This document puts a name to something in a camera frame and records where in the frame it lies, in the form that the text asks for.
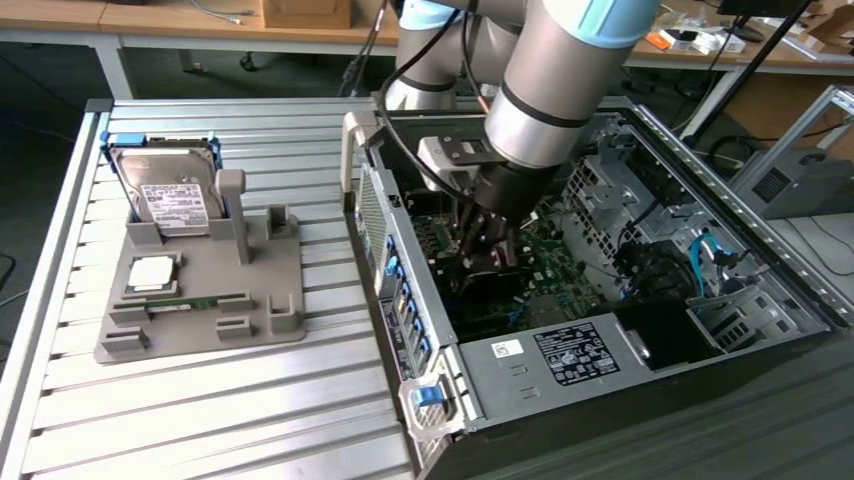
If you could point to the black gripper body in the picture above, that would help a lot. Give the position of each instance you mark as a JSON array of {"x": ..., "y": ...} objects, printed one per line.
[{"x": 510, "y": 190}]

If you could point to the black graphics card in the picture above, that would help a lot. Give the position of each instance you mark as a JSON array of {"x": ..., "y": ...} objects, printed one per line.
[{"x": 487, "y": 287}]

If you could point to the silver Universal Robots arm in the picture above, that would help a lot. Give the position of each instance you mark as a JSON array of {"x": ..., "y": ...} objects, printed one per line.
[{"x": 547, "y": 75}]

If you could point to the green motherboard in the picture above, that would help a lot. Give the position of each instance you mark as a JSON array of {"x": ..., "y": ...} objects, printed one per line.
[{"x": 554, "y": 260}]

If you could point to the blue slot cover clip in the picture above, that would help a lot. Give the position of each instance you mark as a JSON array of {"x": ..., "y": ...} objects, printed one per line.
[{"x": 394, "y": 263}]

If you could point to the tall metal drive cage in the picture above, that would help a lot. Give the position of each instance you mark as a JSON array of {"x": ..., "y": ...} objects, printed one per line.
[{"x": 614, "y": 200}]

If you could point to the black expansion slot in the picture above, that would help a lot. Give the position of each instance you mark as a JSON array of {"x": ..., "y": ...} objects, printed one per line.
[{"x": 483, "y": 327}]

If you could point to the grey power supply unit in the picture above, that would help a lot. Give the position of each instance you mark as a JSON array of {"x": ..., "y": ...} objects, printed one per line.
[{"x": 521, "y": 370}]

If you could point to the blue case latch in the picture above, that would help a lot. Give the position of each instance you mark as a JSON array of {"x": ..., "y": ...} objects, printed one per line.
[{"x": 427, "y": 396}]

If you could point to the orange small box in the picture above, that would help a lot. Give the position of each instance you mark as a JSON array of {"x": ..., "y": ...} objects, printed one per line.
[{"x": 661, "y": 40}]

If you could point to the low metal disk bay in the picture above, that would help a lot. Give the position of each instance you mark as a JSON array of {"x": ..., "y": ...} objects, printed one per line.
[{"x": 734, "y": 320}]

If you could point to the grey parts rack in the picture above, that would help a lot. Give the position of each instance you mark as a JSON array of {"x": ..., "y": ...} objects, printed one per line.
[{"x": 200, "y": 280}]

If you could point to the open black PC case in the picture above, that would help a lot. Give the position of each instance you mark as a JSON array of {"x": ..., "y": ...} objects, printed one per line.
[{"x": 601, "y": 440}]

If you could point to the grey control box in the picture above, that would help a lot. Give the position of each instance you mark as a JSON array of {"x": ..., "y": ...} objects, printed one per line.
[{"x": 801, "y": 190}]

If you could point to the white small box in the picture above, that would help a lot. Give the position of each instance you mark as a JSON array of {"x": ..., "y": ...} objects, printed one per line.
[{"x": 730, "y": 45}]

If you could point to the green RAM stick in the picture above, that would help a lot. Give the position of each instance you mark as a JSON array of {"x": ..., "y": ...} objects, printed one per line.
[{"x": 187, "y": 303}]

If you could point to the black slanted pole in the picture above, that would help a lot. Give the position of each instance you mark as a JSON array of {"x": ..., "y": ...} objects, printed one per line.
[{"x": 754, "y": 60}]

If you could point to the silver hard disk drive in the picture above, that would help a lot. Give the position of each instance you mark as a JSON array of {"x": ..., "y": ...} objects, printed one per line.
[{"x": 167, "y": 200}]

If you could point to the closed cardboard box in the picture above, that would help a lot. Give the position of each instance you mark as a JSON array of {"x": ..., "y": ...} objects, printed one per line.
[{"x": 301, "y": 15}]

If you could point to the black monitor with stand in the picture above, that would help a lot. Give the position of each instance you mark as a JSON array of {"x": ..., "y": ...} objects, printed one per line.
[{"x": 744, "y": 32}]

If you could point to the silver CPU chip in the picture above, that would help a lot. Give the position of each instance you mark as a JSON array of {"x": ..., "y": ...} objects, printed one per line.
[{"x": 150, "y": 274}]

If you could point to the cluttered wooden desk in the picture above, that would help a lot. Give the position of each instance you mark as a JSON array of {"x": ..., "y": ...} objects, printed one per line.
[{"x": 828, "y": 61}]

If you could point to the blue disk caddy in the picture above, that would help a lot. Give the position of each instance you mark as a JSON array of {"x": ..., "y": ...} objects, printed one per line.
[{"x": 127, "y": 139}]

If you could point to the brown cardboard piece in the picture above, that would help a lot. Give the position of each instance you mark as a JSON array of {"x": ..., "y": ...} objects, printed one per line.
[{"x": 834, "y": 30}]

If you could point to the long wooden desk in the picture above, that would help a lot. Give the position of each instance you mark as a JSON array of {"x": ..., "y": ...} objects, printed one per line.
[{"x": 67, "y": 15}]

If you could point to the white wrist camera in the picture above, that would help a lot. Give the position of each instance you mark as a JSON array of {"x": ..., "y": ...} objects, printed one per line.
[{"x": 434, "y": 155}]

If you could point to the aluminium profile frame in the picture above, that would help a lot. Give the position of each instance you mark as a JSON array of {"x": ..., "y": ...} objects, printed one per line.
[{"x": 801, "y": 125}]

